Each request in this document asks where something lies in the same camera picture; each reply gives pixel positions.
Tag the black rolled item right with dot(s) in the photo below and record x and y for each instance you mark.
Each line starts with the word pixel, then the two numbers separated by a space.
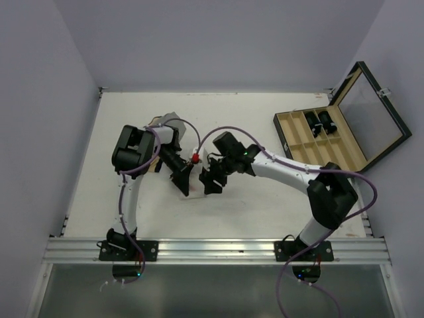
pixel 328 124

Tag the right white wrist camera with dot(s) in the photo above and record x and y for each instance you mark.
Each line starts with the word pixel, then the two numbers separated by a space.
pixel 198 158

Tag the black rolled item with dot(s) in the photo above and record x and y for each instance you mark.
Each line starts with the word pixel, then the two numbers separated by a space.
pixel 314 123
pixel 328 124

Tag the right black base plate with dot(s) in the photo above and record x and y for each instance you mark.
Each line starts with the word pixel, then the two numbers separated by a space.
pixel 285 250

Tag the white pink-trimmed underwear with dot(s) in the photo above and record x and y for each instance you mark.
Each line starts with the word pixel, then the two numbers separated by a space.
pixel 195 192

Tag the black rolled item left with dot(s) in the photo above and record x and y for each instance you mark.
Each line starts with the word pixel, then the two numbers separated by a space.
pixel 314 123

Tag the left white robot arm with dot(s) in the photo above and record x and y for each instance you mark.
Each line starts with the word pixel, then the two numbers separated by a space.
pixel 133 154

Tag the aluminium mounting rail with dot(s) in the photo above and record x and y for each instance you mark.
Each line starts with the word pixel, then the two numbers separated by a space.
pixel 350 251

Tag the grey underwear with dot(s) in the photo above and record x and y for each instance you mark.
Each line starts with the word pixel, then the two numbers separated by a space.
pixel 172 120

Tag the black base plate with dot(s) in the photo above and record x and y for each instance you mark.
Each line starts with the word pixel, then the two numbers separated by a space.
pixel 110 253
pixel 285 250

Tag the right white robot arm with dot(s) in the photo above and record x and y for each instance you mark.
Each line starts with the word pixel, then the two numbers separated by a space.
pixel 330 194

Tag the beige underwear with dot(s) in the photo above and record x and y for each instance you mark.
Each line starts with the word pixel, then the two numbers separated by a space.
pixel 154 163

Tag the black wooden compartment box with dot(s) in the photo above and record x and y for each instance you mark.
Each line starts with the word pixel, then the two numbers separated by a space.
pixel 368 126

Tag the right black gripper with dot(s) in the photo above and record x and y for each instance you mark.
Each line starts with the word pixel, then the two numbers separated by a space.
pixel 207 177

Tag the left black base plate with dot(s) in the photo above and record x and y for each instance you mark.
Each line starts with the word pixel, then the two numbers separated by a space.
pixel 110 253

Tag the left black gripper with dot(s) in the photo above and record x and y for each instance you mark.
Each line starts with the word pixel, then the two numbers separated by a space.
pixel 180 177

